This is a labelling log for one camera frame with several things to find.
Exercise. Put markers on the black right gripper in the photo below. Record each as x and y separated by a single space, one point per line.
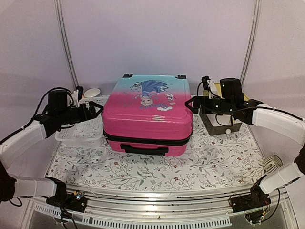
199 100

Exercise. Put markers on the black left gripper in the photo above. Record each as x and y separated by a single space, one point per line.
91 113

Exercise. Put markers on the pink and teal kids suitcase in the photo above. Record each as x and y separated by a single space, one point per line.
146 114

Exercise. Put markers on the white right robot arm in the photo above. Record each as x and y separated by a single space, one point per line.
230 101

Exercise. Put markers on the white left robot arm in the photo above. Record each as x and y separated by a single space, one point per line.
62 111

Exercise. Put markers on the white ceramic bowl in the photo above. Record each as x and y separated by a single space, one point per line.
91 93

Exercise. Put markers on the white perforated plastic basket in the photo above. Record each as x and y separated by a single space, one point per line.
88 133

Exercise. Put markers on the floral patterned table mat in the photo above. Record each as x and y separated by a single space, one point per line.
209 162

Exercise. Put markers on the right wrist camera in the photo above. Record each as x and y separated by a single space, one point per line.
210 87

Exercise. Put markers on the aluminium front rail frame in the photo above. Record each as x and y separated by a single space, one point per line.
191 209

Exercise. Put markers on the left wall aluminium post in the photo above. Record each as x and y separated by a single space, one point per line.
65 42

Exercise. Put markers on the wall aluminium post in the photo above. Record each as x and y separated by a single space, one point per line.
65 42
251 40

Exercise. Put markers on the right wall aluminium post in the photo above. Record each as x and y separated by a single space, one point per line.
251 40

